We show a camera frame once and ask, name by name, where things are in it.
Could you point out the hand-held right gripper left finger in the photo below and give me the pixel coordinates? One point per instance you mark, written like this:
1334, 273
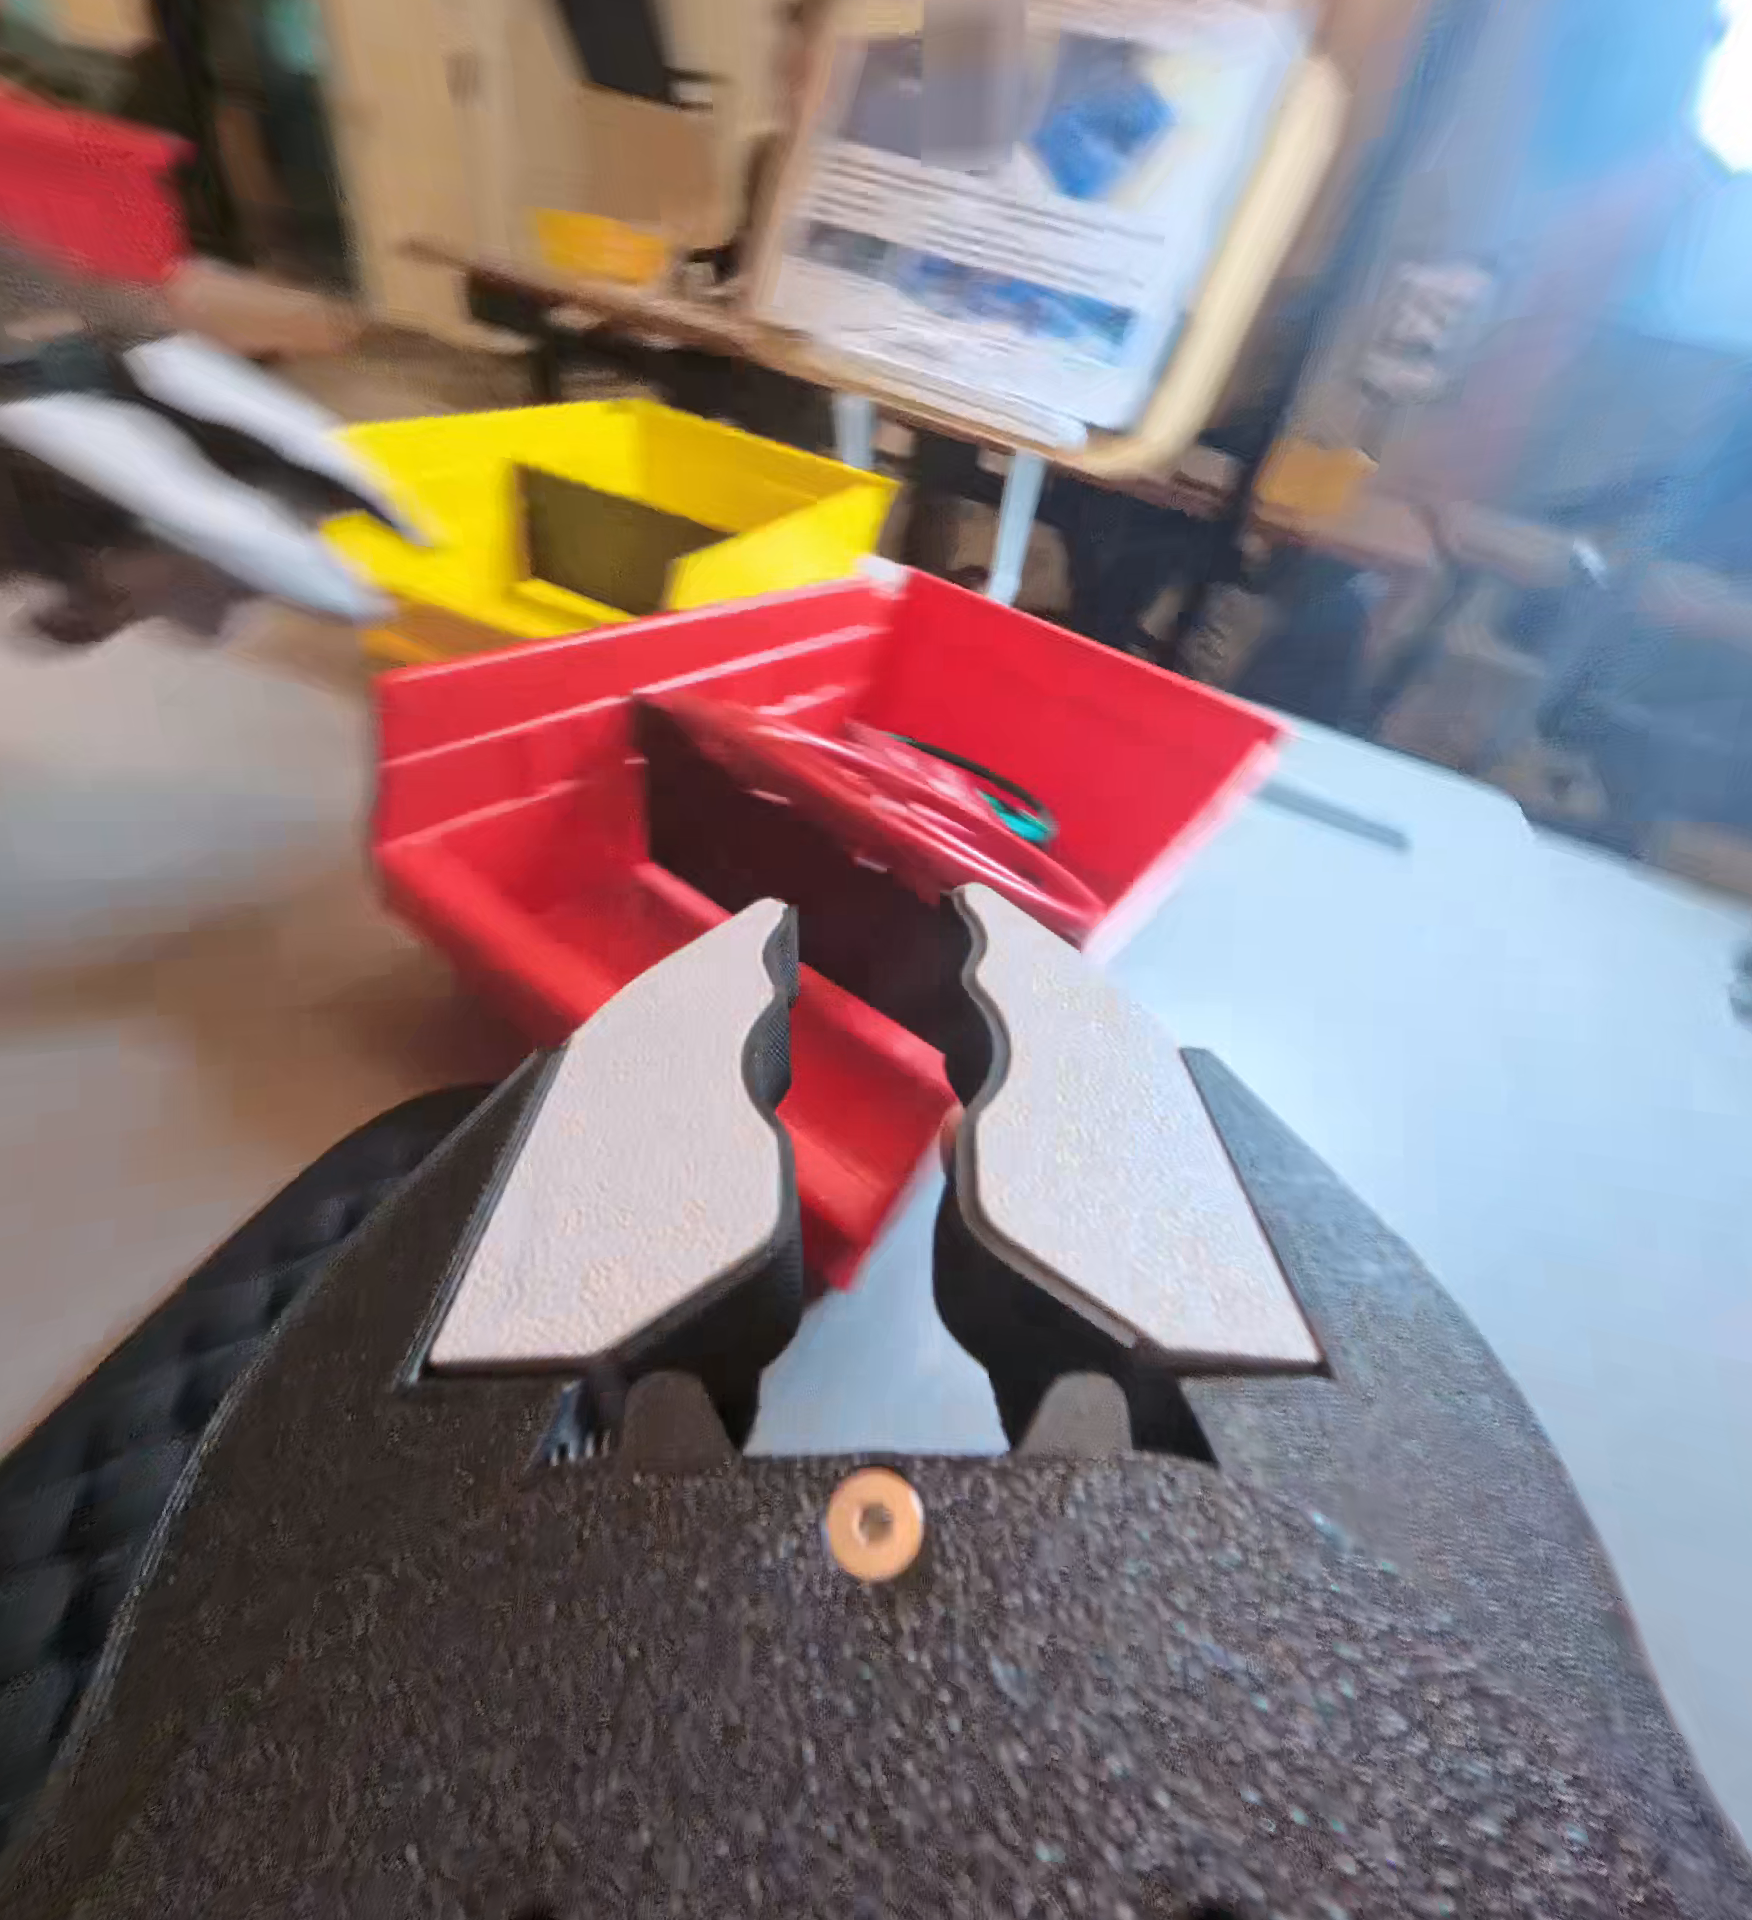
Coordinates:
621, 1187

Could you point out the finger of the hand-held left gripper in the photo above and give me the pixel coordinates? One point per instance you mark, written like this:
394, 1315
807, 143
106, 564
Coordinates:
261, 413
158, 482

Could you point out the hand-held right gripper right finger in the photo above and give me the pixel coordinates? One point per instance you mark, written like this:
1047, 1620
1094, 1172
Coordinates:
1115, 1187

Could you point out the yellow plastic bin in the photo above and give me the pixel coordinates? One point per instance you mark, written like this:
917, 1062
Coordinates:
441, 464

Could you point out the red plastic bin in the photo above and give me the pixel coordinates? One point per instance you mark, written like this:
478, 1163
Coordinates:
517, 749

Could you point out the red ethernet adapter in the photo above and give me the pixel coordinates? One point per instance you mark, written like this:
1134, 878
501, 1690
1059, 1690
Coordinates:
816, 765

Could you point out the red ribbed tote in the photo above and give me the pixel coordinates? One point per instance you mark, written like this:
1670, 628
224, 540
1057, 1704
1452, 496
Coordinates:
52, 173

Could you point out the black bin divider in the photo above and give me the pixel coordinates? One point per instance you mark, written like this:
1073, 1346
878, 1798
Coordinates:
816, 885
600, 540

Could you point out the small yellow parts bin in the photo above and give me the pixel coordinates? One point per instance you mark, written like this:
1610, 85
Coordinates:
600, 248

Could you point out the wooden table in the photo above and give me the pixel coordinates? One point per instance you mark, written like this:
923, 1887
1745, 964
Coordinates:
635, 308

